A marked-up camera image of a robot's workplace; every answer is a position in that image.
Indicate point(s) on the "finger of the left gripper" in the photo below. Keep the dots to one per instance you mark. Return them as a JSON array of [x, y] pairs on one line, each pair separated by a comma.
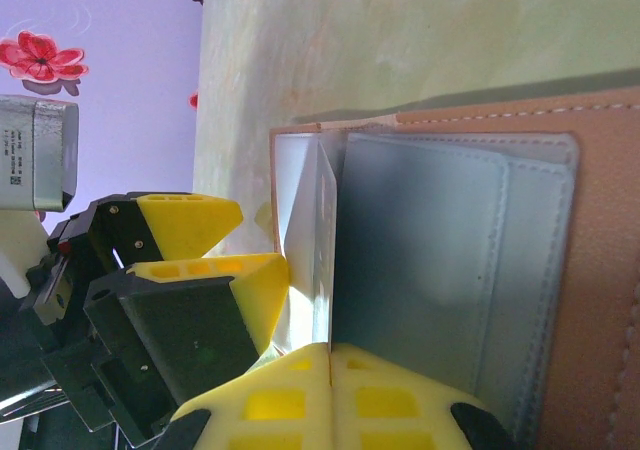
[[185, 225], [190, 330]]

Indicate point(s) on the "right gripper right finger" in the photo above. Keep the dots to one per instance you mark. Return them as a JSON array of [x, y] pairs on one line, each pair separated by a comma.
[[390, 405]]

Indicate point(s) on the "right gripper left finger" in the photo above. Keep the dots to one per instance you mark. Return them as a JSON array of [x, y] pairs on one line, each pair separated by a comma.
[[280, 400]]

